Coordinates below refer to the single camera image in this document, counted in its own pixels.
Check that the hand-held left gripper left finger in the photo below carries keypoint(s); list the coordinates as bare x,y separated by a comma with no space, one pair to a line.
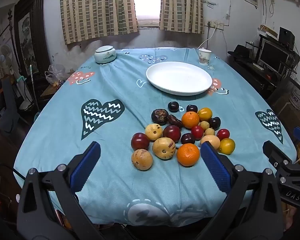
86,166

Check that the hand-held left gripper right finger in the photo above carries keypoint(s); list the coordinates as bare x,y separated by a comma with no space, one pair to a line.
216,168

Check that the yellow-green persimmon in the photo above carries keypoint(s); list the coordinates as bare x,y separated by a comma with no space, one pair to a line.
226,146

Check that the smooth pale yellow pepino melon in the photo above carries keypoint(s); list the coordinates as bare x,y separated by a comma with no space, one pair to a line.
212,141

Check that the orange mandarin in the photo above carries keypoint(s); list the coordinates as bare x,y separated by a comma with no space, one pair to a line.
188,154
190,119

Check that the small red plum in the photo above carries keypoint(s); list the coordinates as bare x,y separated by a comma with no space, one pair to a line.
197,132
223,134

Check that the small tan longan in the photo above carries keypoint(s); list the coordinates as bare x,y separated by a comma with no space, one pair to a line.
209,131
204,125

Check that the dark purple plum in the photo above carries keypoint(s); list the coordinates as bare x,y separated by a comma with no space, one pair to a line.
214,123
191,108
173,106
188,138

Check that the orange-yellow persimmon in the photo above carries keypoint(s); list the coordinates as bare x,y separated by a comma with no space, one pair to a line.
205,114

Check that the striped pepino melon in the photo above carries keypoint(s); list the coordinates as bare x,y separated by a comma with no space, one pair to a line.
142,159
163,148

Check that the large red plum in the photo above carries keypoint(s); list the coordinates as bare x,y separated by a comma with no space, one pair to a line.
140,141
172,133

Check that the shrivelled dark passion fruit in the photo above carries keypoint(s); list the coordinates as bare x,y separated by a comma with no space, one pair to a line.
175,121

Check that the yellow spotted pepino melon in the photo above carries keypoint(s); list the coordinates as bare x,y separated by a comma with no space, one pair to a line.
153,131

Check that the round dark passion fruit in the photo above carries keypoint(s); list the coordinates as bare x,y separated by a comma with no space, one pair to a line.
159,116

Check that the white oval plate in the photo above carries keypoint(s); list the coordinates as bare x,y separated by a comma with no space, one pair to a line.
177,77

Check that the blue printed tablecloth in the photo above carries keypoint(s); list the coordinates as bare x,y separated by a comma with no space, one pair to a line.
110,155

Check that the black computer desk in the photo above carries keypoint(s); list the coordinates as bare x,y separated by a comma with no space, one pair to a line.
255,77

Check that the black computer monitor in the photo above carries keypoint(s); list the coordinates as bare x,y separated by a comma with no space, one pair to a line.
272,55

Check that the black speaker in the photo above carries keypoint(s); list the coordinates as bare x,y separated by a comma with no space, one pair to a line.
287,37

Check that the clear plastic bag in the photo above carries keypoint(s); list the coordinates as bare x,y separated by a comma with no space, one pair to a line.
55,72

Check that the black hat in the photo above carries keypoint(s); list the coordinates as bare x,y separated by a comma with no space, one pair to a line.
240,51

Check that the white paper cup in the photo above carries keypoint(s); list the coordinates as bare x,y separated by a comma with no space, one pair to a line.
205,57

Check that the white lidded ceramic jar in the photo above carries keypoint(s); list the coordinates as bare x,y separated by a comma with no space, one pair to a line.
105,55

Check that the white standing fan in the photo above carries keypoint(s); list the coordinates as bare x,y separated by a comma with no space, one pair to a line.
5,57

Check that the dark framed painting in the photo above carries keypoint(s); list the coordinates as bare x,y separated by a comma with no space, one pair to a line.
27,37

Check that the wide checked curtain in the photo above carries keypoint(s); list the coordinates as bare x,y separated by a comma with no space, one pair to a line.
97,7

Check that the narrow checked curtain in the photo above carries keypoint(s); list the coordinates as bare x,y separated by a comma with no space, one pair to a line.
181,5

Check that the bright window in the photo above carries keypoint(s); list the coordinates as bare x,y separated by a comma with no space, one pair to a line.
147,5

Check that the white wall socket strip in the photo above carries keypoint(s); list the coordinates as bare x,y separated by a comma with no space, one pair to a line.
215,25

